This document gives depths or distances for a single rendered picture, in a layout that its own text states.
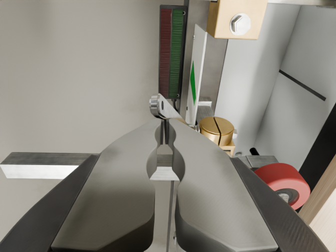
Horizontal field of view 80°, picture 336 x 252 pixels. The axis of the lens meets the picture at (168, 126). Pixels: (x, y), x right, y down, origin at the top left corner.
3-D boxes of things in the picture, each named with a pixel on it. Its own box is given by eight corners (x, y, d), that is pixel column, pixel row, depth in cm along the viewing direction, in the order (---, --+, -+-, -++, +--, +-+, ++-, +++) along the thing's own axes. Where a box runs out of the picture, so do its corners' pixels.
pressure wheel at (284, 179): (227, 165, 40) (248, 219, 30) (236, 132, 36) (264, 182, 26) (267, 166, 40) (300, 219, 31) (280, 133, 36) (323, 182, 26)
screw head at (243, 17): (227, 34, 22) (230, 36, 21) (231, 12, 21) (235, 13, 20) (246, 35, 22) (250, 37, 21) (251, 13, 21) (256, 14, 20)
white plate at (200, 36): (181, 143, 49) (185, 173, 40) (193, 23, 35) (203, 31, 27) (184, 143, 49) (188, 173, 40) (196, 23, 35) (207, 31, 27)
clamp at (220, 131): (188, 177, 38) (191, 200, 34) (196, 115, 31) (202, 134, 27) (217, 177, 39) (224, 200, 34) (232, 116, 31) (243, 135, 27)
